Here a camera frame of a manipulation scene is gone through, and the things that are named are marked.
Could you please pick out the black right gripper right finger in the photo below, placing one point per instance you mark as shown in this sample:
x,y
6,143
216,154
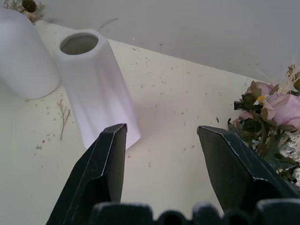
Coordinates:
x,y
232,168

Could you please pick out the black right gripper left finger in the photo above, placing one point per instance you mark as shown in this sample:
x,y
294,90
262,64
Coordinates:
x,y
98,168

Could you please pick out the tall white ceramic vase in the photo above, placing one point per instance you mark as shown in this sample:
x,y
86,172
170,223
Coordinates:
x,y
97,89

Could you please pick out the round white ceramic vase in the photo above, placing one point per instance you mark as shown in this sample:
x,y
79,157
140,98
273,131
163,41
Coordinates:
x,y
22,56

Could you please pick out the dried flowers with brown cone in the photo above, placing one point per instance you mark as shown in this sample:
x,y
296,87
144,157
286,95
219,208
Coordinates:
x,y
29,9

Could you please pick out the small dried twig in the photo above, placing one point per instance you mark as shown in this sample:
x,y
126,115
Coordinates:
x,y
63,118

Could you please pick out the pink rose flower bouquet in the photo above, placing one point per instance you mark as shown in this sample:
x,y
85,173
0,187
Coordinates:
x,y
274,124

